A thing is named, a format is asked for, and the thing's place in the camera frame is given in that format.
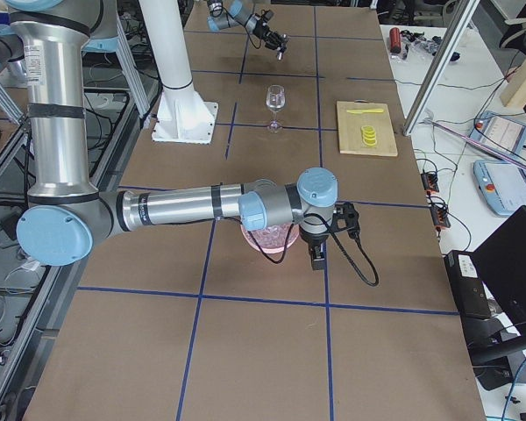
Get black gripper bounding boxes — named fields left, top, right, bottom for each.
left=252, top=19, right=288, bottom=52
left=299, top=217, right=329, bottom=270

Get steel cocktail jigger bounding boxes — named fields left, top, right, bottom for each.
left=276, top=42, right=287, bottom=61

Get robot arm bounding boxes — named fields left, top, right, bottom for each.
left=206, top=1, right=288, bottom=60
left=8, top=1, right=338, bottom=270

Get clear ice cubes pile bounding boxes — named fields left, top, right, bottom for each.
left=247, top=223, right=297, bottom=249

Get clear wine glass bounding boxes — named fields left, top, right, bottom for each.
left=266, top=84, right=286, bottom=132

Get pink bowl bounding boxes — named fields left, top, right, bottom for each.
left=240, top=221, right=300, bottom=254

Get yellow plastic knife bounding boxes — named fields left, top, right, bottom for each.
left=345, top=108, right=385, bottom=115

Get bamboo cutting board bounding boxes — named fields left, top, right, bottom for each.
left=336, top=101, right=398, bottom=157

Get red cylinder can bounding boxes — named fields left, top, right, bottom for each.
left=388, top=27, right=402, bottom=54

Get orange black connector near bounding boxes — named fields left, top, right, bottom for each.
left=430, top=203, right=451, bottom=231

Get orange black connector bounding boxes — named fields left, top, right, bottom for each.
left=421, top=171, right=439, bottom=195
left=430, top=203, right=451, bottom=231

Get orange black connector far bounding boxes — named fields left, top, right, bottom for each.
left=421, top=171, right=439, bottom=195

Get black box device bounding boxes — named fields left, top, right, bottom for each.
left=444, top=250, right=491, bottom=320

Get black laptop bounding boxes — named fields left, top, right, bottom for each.
left=470, top=204, right=526, bottom=325

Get teach pendant near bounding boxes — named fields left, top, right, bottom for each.
left=473, top=160, right=526, bottom=217

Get teach pendant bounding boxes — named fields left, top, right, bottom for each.
left=470, top=111, right=526, bottom=155
left=473, top=160, right=526, bottom=217

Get teach pendant far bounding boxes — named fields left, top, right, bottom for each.
left=470, top=111, right=526, bottom=155

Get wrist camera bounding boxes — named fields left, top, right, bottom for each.
left=261, top=10, right=274, bottom=22

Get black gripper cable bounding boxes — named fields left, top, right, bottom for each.
left=245, top=210, right=380, bottom=289

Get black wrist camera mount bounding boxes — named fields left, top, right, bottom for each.
left=331, top=202, right=360, bottom=242

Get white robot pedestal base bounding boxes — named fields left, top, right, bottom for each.
left=140, top=1, right=218, bottom=145

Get aluminium frame post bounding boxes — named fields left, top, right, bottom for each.
left=402, top=0, right=480, bottom=136

